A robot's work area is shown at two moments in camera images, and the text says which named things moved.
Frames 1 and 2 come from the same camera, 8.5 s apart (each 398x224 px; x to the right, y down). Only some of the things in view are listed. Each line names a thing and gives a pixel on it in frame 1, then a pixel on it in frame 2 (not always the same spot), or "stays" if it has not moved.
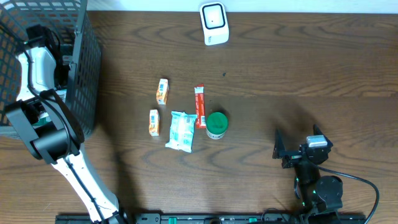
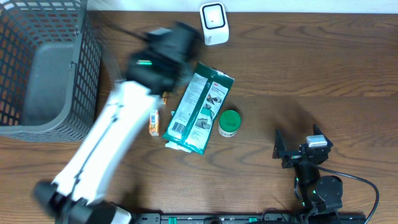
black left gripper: [66, 74] to [189, 64]
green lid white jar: [216, 125] to [229, 123]
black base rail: [117, 218] stays
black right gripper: [293, 156] stays
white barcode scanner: [214, 23] stays
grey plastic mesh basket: [83, 95] stays
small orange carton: [154, 122] stays
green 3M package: [42, 119] to [193, 121]
